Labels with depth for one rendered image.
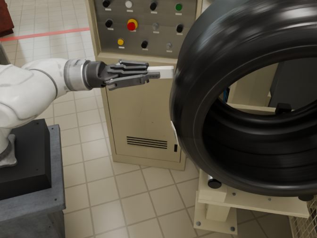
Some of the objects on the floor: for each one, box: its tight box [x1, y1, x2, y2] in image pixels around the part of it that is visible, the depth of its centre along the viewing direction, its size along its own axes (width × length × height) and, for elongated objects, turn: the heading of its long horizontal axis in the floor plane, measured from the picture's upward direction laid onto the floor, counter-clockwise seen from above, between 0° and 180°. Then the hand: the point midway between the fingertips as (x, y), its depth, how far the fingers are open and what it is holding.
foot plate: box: [193, 191, 238, 235], centre depth 178 cm, size 27×27×2 cm
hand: (161, 72), depth 73 cm, fingers closed
